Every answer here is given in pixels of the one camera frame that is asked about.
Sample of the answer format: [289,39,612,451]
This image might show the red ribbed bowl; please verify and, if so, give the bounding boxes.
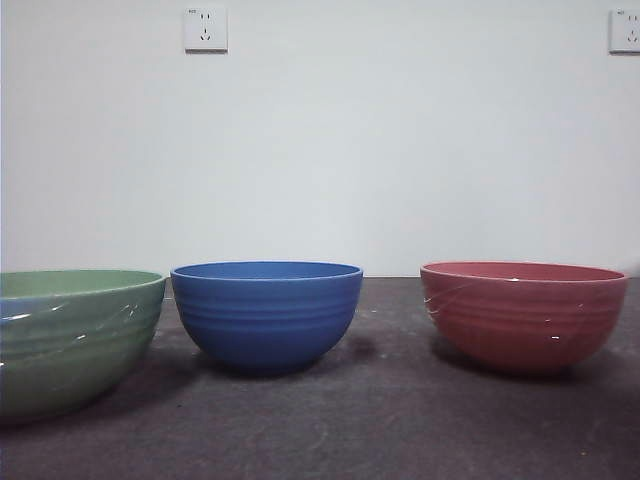
[419,259,630,377]

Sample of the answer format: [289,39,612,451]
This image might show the green ribbed bowl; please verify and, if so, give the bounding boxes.
[0,269,168,426]

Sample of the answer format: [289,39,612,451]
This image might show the blue ribbed bowl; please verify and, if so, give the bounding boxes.
[170,260,365,376]

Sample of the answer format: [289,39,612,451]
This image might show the white wall socket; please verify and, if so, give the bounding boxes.
[183,6,229,54]
[608,8,640,55]

